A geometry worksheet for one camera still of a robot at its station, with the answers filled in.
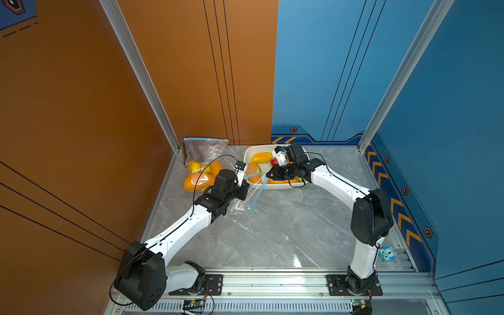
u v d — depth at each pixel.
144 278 0.41
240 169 0.70
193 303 0.71
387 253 0.79
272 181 0.98
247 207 0.84
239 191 0.72
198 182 0.92
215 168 1.04
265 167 1.05
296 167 0.69
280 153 0.81
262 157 1.10
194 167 0.94
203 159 1.10
